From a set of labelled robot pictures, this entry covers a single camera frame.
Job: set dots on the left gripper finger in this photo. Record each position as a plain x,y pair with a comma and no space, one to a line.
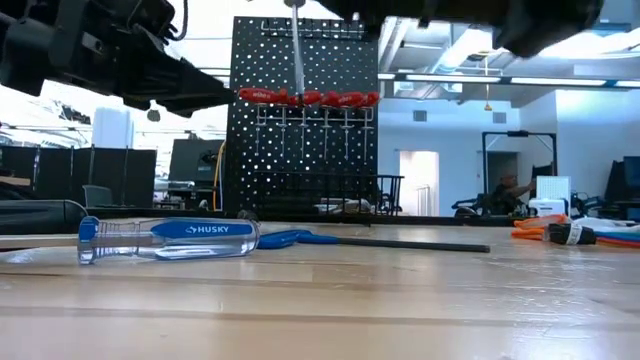
180,80

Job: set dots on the clear blue Husky screwdriver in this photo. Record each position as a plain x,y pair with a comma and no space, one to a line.
200,229

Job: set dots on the silver ratchet wrench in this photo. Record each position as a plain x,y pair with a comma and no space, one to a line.
345,205

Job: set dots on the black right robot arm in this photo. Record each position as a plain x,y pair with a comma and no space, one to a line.
540,25

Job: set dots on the black metal peg board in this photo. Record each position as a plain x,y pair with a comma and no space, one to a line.
270,165

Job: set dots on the black round hanging fixture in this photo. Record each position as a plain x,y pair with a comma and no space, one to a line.
153,115

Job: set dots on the long ceiling light strip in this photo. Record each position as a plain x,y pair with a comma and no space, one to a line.
450,79

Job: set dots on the grey chair back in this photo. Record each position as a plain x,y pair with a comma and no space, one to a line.
97,196

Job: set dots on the black wheeled machine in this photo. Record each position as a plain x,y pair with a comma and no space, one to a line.
470,207

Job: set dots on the person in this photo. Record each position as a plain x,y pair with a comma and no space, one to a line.
507,195

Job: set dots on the white perforated metal panel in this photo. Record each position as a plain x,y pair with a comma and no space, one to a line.
554,187

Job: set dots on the white box device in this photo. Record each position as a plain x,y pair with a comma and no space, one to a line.
546,206

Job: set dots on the silver slotted tool rail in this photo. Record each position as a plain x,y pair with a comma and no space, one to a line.
325,34

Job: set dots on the grey wall vent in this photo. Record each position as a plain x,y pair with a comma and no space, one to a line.
499,117
420,116

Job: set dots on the black partition wall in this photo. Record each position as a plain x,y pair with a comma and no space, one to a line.
50,175

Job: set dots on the black rack frame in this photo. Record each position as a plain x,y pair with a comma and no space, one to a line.
517,134

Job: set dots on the black metal table frame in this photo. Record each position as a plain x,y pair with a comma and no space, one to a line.
430,220

